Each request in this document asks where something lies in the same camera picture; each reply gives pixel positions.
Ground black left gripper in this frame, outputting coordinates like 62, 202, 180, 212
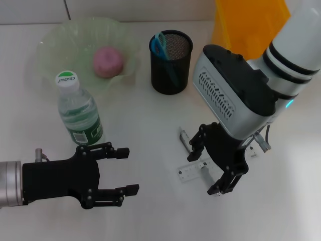
22, 142, 140, 209

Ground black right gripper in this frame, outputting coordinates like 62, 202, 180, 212
187, 123, 249, 196

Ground transparent plastic ruler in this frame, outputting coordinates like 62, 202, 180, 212
177, 145, 259, 183

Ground yellow plastic bin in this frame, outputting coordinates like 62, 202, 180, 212
210, 0, 291, 61

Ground pink peach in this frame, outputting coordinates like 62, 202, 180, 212
93, 46, 124, 78

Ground clear grey ballpoint pen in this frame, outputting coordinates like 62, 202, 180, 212
178, 127, 221, 197

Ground clear green-label water bottle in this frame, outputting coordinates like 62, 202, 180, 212
54, 71, 105, 148

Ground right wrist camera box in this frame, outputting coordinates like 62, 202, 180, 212
192, 44, 279, 139

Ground translucent green fruit plate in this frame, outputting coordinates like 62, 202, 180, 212
37, 17, 141, 97

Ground black mesh pen holder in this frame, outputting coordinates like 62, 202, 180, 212
149, 29, 194, 95

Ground blue teal sheathed scissors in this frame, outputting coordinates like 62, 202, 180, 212
151, 32, 180, 87

